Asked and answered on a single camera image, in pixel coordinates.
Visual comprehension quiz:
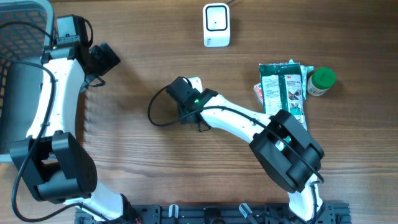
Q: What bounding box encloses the red tissue packet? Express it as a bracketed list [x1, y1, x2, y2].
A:
[253, 83, 264, 105]

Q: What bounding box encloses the green 3M gloves pack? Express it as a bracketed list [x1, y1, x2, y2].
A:
[259, 63, 308, 129]

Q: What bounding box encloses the teal tissue pack wrapper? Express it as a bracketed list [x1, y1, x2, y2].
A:
[288, 59, 314, 100]

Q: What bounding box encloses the green lid jar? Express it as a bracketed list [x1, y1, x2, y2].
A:
[307, 67, 336, 96]

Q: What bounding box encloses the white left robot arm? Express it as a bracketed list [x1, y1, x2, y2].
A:
[10, 15, 142, 223]

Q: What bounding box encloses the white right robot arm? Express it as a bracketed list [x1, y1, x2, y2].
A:
[165, 77, 325, 222]

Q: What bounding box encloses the white barcode scanner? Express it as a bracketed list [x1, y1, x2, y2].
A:
[203, 2, 231, 48]

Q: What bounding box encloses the grey plastic basket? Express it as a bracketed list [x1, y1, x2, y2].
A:
[1, 0, 54, 163]

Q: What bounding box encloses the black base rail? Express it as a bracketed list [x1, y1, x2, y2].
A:
[74, 202, 352, 224]

